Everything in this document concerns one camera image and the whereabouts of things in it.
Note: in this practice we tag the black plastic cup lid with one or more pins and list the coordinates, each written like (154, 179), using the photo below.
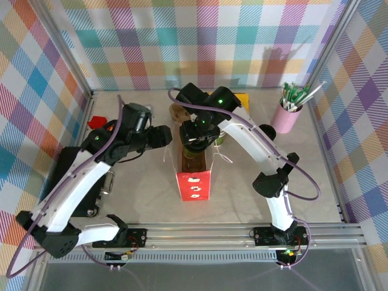
(269, 131)
(197, 148)

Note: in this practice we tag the brown cardboard cup carrier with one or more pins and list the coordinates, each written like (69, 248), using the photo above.
(194, 165)
(179, 113)

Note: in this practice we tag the yellow paper napkin stack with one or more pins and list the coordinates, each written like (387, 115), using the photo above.
(244, 103)

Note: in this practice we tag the red white paper gift bag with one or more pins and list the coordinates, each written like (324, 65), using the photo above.
(194, 188)

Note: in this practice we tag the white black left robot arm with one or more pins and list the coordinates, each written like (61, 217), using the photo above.
(69, 191)

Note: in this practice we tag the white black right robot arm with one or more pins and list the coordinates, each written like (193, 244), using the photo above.
(254, 142)

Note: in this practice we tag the red block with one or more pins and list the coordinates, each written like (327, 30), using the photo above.
(97, 122)

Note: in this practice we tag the silver metal latch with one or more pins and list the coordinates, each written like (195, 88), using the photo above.
(109, 182)

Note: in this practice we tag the pink cylindrical straw holder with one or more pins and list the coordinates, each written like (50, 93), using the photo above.
(286, 119)

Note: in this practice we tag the green white wrapped straw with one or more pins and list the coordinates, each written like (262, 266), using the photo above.
(303, 94)
(293, 92)
(286, 91)

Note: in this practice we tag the left small circuit board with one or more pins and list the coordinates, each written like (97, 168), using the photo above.
(121, 257)

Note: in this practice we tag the small circuit board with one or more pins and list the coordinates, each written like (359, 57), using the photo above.
(289, 253)
(121, 257)

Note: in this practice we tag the right small circuit board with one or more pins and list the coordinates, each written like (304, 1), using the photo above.
(289, 253)

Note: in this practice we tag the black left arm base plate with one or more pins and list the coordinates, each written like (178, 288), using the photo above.
(138, 238)

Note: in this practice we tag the aluminium front rail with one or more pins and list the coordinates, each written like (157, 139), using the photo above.
(197, 236)

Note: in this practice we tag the aluminium left corner post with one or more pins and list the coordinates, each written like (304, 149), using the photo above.
(65, 48)

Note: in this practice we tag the aluminium corner post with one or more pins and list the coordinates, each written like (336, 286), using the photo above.
(330, 42)
(65, 48)

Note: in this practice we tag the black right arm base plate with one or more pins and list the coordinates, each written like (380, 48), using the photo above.
(263, 236)

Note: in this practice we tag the aluminium right side rail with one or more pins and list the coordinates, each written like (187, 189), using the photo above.
(330, 163)

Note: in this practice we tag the aluminium right corner post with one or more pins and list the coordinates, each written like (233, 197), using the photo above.
(330, 42)

